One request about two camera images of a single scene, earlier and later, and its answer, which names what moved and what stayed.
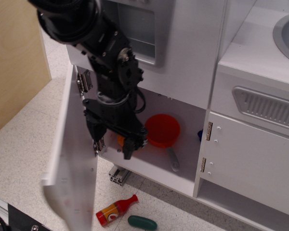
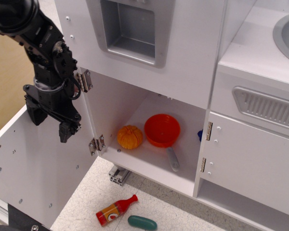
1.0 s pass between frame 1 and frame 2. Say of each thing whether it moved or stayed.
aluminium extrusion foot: stayed
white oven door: stayed
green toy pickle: stayed
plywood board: stayed
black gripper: moved
